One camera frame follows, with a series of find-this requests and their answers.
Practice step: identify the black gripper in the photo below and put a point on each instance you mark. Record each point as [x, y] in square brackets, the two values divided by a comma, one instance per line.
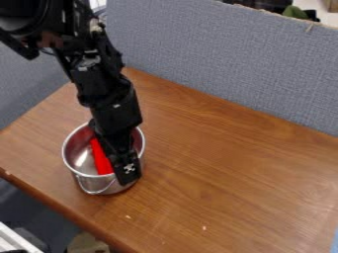
[93, 64]

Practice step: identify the beige object under table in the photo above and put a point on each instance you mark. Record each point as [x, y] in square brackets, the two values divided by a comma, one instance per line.
[85, 243]

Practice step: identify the white slatted object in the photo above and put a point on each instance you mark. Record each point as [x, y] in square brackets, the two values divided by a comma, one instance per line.
[14, 242]

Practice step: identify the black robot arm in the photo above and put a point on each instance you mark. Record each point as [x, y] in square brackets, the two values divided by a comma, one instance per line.
[68, 27]

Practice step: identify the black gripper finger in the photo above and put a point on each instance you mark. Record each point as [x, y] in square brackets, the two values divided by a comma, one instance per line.
[125, 157]

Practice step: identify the green cloth item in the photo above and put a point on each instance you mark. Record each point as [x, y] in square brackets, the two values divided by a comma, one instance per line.
[295, 12]

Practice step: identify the grey fabric partition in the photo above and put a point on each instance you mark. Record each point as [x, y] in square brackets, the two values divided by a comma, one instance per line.
[28, 82]
[253, 57]

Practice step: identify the grey fabric partition right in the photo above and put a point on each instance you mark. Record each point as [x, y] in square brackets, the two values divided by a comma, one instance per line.
[253, 57]

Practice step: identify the grey fabric partition left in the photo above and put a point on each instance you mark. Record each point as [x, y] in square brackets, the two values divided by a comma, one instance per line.
[28, 82]

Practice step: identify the red ridged block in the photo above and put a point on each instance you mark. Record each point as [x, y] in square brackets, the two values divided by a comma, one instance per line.
[101, 160]

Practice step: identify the silver metal pot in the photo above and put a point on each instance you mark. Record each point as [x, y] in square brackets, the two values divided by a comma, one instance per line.
[77, 155]

